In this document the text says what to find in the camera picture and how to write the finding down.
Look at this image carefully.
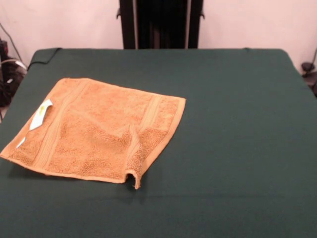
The tan terry towel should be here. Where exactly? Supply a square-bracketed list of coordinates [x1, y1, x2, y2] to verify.
[0, 77, 186, 190]

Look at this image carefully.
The dark green table cloth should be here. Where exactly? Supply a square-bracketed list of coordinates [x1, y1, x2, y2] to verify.
[0, 47, 317, 238]

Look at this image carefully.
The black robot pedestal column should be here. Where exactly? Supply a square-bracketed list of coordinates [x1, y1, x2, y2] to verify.
[116, 0, 206, 50]

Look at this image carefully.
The black cable heap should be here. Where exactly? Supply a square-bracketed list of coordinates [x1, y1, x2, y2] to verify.
[0, 58, 28, 108]

